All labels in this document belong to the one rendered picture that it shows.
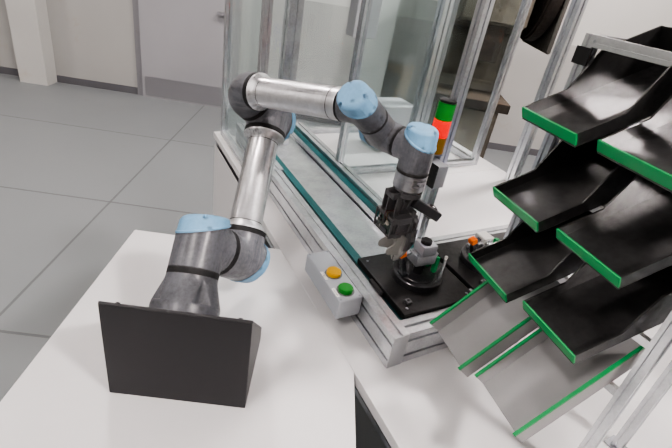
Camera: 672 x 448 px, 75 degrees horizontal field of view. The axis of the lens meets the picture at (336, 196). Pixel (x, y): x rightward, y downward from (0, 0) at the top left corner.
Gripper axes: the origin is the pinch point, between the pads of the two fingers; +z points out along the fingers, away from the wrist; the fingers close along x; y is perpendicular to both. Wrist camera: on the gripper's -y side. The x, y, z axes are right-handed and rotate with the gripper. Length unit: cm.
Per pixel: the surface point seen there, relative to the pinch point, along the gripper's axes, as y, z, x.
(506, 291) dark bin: -1.7, -13.5, 31.0
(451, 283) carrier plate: -17.5, 9.1, 5.4
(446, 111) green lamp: -19.3, -32.8, -17.1
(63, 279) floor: 90, 106, -147
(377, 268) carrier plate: -0.1, 9.2, -6.2
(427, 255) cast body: -8.7, 0.2, 2.1
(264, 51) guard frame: 11, -32, -82
